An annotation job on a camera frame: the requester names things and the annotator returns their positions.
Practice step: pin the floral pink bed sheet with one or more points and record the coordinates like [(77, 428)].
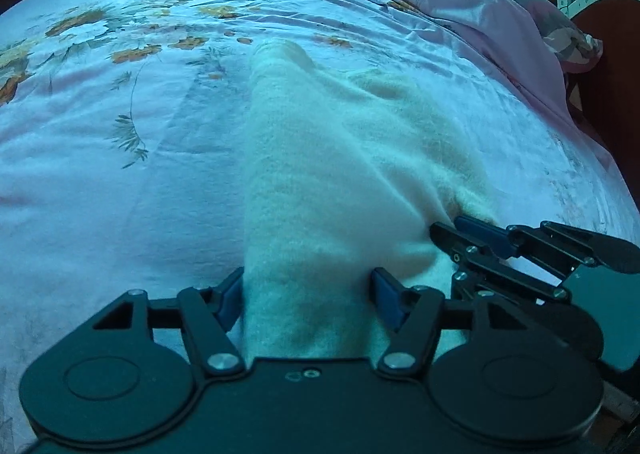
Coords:
[(123, 139)]

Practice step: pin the cream white knitted garment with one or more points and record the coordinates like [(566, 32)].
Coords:
[(345, 172)]

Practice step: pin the pink crumpled blanket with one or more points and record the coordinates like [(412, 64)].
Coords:
[(487, 66)]

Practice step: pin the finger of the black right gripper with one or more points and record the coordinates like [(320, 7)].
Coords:
[(556, 248), (480, 272)]

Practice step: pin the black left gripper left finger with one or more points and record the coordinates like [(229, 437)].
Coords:
[(134, 367)]

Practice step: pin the red white headboard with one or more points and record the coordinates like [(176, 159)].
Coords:
[(604, 102)]

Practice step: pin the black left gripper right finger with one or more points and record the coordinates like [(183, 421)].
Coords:
[(489, 368)]

